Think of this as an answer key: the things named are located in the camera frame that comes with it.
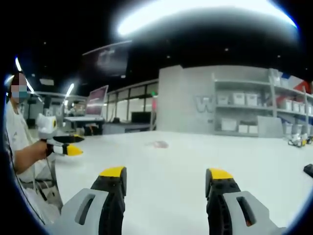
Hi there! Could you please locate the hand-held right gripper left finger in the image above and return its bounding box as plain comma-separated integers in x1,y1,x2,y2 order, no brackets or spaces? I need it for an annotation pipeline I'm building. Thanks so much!
55,166,128,235

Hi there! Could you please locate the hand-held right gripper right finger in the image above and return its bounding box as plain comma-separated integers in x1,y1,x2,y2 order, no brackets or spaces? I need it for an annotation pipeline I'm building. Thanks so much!
205,167,287,235

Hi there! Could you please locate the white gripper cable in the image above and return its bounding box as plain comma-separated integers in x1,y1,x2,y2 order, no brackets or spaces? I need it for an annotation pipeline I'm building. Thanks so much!
45,156,57,179

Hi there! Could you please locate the grey workbench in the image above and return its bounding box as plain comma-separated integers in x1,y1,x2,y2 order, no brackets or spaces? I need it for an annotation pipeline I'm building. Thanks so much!
63,116,105,136

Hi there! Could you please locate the person's left hand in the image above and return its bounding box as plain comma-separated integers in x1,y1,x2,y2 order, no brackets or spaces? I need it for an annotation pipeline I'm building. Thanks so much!
36,141,50,158

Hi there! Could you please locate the tilted computer monitor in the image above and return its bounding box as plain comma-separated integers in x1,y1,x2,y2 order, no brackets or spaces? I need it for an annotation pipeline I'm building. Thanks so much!
85,85,109,116

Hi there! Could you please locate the grey shelving unit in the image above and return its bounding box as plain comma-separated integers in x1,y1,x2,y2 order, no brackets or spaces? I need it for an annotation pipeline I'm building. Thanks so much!
212,68,313,138

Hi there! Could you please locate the large ceiling light panel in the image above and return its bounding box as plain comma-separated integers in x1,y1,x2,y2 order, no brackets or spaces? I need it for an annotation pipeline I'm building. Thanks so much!
116,0,298,38

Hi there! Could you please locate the group of white storage bins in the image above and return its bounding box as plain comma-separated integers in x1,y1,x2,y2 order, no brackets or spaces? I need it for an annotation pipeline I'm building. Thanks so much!
221,92,313,135

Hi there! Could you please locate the black flat monitor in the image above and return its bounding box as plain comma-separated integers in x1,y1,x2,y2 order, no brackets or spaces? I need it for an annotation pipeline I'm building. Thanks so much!
131,111,152,124

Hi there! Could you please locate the person's white-shirted torso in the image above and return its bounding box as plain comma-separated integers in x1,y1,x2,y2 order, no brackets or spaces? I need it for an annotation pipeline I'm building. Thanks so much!
5,96,62,225

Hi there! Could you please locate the clear resealable bag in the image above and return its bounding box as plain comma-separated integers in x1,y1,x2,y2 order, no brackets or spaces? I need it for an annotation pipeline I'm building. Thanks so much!
145,140,170,149

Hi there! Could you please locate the black object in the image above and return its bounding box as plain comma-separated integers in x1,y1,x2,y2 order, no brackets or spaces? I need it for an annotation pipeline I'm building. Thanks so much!
303,164,313,179

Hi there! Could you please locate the hanging dark display screen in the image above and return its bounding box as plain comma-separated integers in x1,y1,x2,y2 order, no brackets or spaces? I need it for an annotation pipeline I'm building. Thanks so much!
81,40,133,77

